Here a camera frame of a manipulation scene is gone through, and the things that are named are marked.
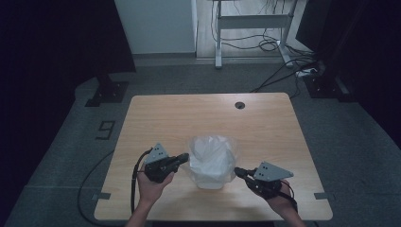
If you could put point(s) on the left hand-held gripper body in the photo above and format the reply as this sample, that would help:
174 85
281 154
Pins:
160 168

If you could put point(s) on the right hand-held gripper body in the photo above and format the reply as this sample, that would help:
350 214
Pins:
271 173

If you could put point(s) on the clear plastic bag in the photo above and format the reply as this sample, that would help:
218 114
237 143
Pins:
212 157

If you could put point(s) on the white trash bin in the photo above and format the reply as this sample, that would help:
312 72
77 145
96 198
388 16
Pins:
209 181

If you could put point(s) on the person's left hand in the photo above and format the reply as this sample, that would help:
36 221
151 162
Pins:
149 190

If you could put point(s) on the person's right hand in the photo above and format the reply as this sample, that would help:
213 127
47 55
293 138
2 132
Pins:
282 203

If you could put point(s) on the black stand base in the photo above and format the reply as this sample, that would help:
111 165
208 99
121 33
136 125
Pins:
324 86
108 91

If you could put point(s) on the white power strip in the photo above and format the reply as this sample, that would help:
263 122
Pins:
305 73

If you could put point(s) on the white cabinet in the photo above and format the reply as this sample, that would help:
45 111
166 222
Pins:
157 25

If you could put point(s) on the dark monitor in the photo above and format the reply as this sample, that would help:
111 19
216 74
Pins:
312 25

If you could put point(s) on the dark curtain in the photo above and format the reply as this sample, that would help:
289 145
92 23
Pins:
56 38

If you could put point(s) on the white desk frame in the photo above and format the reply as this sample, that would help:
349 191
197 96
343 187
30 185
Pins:
252 21

